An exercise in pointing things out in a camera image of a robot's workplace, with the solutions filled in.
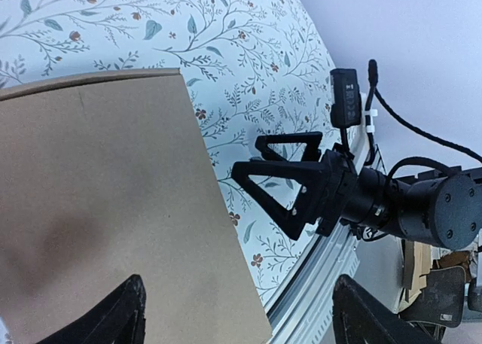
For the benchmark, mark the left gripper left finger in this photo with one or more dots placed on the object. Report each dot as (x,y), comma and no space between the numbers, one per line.
(118,318)

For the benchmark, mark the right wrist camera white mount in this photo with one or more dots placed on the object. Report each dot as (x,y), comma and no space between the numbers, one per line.
(347,109)

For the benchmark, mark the floral patterned table mat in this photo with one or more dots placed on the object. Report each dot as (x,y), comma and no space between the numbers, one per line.
(252,67)

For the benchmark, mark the brown cardboard paper box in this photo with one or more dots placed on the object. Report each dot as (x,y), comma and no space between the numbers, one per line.
(106,177)

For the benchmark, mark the stacked cardboard pieces background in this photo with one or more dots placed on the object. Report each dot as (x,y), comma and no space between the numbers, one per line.
(420,259)

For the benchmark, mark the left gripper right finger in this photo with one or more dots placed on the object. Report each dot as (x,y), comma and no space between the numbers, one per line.
(358,317)

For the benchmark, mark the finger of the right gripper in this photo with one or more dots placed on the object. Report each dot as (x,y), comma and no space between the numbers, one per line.
(292,194)
(311,140)

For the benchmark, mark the front aluminium rail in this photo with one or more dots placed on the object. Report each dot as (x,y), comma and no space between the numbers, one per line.
(303,311)

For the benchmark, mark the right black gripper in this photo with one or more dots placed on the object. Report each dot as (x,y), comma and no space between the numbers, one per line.
(419,200)

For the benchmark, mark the black office chair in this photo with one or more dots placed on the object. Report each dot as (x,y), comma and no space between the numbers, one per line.
(441,302)

